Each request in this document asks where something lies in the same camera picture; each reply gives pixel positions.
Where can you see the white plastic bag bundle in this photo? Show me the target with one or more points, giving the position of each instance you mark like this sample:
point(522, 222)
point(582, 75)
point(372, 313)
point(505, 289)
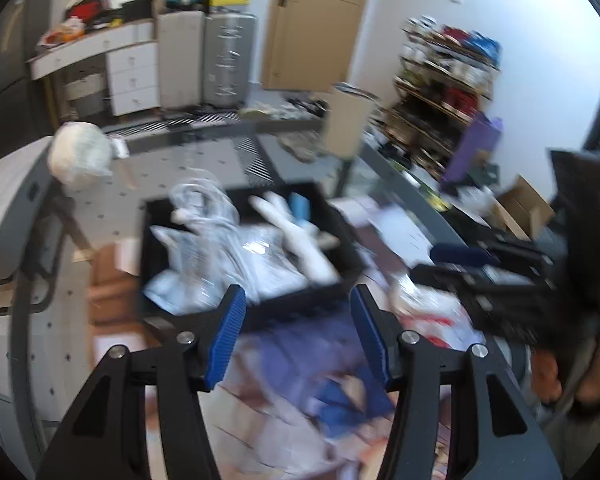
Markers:
point(80, 155)

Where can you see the wooden shoe rack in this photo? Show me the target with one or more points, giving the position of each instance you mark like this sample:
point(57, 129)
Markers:
point(430, 102)

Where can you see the printed cartoon cloth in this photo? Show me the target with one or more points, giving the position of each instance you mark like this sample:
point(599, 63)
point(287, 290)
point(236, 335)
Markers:
point(305, 360)

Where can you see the silver suitcase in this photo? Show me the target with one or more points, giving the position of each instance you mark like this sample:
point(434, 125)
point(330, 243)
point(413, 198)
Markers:
point(230, 60)

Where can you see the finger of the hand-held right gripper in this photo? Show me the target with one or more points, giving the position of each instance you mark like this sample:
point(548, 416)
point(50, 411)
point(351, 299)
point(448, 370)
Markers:
point(460, 253)
point(445, 277)

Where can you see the purple yoga mat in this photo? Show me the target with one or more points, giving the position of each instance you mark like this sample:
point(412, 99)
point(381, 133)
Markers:
point(472, 147)

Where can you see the clear bag with red packet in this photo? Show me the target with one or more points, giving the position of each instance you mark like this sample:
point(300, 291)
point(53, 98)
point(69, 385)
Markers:
point(430, 317)

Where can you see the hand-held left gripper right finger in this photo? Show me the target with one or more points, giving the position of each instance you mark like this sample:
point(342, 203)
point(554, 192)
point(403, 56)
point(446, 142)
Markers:
point(375, 340)

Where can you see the pile of sneakers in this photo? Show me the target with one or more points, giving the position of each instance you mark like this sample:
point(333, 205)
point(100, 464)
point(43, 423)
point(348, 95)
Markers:
point(295, 107)

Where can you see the logo bag of white laces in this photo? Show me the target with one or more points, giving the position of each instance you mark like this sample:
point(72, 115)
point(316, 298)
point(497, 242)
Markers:
point(260, 260)

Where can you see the bag of fruit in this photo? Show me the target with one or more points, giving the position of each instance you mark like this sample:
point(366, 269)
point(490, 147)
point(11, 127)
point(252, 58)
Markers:
point(62, 32)

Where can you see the yellow black box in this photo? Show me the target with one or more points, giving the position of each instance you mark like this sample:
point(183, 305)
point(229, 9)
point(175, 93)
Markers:
point(230, 5)

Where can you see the shoe rack with shoes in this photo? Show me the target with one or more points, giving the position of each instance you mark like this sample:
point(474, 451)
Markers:
point(455, 70)

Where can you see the grey refrigerator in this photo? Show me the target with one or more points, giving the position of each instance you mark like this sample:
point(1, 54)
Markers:
point(15, 60)

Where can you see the beige door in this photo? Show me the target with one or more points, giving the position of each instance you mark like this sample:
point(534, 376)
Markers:
point(320, 35)

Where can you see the white trash can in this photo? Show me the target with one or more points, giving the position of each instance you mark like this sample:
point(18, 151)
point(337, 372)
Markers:
point(350, 120)

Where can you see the black bag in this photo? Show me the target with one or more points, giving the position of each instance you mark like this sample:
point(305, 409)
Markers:
point(137, 7)

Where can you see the person's right hand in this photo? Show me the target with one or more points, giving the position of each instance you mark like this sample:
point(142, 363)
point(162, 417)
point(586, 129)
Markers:
point(550, 375)

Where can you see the beige suitcase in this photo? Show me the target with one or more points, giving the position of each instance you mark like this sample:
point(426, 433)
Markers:
point(180, 60)

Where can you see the red black shoebox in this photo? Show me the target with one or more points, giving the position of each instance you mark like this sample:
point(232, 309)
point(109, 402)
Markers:
point(87, 10)

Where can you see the open cardboard box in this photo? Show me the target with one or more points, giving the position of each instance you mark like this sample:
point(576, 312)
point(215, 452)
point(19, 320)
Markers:
point(525, 205)

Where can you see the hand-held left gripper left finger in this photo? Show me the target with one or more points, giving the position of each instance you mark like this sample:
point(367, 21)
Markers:
point(227, 340)

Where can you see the person's right forearm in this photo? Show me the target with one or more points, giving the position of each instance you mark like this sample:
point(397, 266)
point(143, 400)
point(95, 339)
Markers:
point(590, 440)

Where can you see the white desk with drawers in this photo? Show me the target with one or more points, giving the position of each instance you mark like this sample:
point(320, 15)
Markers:
point(132, 75)

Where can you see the striped rug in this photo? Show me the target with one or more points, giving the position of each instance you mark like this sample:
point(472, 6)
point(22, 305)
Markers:
point(180, 127)

